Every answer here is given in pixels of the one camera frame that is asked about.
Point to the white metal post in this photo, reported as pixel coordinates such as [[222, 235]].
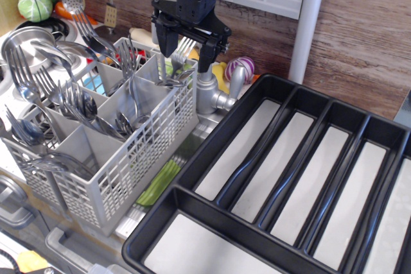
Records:
[[303, 39]]

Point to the grey plastic cutlery basket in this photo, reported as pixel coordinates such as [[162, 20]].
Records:
[[121, 170]]

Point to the orange toy carrot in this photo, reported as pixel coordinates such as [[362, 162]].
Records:
[[62, 12]]

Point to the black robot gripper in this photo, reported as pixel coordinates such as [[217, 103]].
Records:
[[195, 19]]

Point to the yellow toy banana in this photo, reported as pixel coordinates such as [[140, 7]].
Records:
[[218, 71]]

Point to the green toy vegetable in sink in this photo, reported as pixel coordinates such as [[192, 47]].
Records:
[[158, 185]]

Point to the large steel fork left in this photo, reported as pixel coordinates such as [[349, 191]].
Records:
[[26, 86]]

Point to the silver toy faucet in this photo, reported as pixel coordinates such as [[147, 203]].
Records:
[[210, 98]]

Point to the green toy cabbage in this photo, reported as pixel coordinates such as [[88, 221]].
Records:
[[35, 10]]

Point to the black cutlery tray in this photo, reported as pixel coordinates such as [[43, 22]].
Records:
[[290, 181]]

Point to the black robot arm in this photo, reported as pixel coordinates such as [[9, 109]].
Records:
[[194, 19]]

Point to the tall steel fork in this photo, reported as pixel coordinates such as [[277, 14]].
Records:
[[95, 42]]

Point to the large steel spoon front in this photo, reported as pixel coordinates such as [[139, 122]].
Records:
[[58, 163]]

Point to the steel pot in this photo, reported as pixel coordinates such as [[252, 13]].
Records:
[[23, 38]]

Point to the steel fork back compartment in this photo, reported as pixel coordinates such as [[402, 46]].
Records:
[[180, 55]]

